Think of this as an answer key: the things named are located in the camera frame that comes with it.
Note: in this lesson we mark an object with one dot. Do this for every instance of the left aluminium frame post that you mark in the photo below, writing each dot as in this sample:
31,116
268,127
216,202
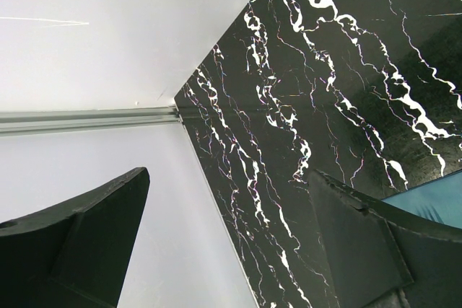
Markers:
38,122

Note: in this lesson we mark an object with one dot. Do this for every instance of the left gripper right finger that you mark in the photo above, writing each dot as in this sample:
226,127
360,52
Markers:
382,256

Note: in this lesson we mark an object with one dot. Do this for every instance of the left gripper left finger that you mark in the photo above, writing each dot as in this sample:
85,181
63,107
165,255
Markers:
75,253

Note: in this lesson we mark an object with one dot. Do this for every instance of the blue cloth placemat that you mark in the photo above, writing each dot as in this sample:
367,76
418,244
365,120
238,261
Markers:
438,200

